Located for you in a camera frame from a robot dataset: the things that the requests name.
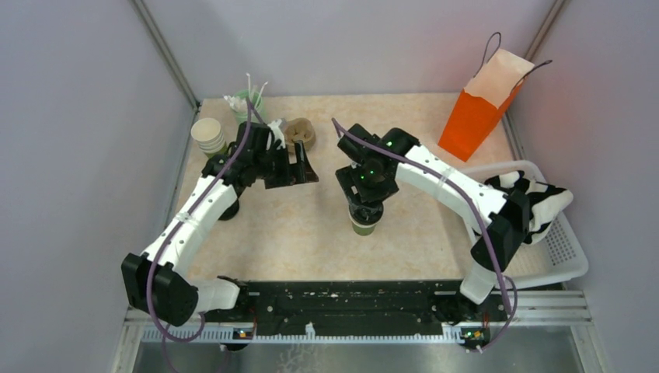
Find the aluminium frame rail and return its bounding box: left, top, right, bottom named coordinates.
left=128, top=0, right=200, bottom=113

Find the brown cardboard cup carrier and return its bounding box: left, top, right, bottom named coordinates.
left=283, top=117, right=316, bottom=154

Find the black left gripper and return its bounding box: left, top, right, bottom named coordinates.
left=253, top=139, right=318, bottom=188

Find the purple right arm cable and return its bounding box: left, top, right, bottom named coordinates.
left=331, top=117, right=518, bottom=354

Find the stack of black lids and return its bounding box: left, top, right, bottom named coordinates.
left=218, top=200, right=240, bottom=221

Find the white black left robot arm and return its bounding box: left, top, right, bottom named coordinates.
left=121, top=120, right=319, bottom=326

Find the stack of green paper cups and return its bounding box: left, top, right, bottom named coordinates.
left=190, top=118, right=228, bottom=158

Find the orange paper bag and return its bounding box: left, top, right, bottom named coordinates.
left=438, top=32, right=553, bottom=162

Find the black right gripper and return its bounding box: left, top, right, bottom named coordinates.
left=336, top=160, right=398, bottom=214

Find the white plastic basket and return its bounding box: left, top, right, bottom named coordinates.
left=462, top=160, right=588, bottom=289

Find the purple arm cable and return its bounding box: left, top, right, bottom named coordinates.
left=145, top=97, right=269, bottom=373
left=331, top=117, right=518, bottom=354

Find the green paper coffee cup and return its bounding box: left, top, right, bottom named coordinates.
left=350, top=215, right=381, bottom=236

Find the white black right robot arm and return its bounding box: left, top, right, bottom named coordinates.
left=333, top=120, right=530, bottom=320

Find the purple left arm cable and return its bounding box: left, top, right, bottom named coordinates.
left=145, top=97, right=269, bottom=373

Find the black plastic cup lid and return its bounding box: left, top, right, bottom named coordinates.
left=348, top=201, right=384, bottom=225

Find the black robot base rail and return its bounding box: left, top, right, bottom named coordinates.
left=204, top=280, right=507, bottom=337

